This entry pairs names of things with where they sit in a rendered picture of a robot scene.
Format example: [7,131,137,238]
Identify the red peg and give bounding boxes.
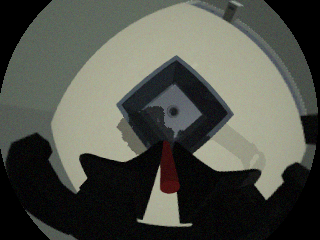
[160,140,180,195]

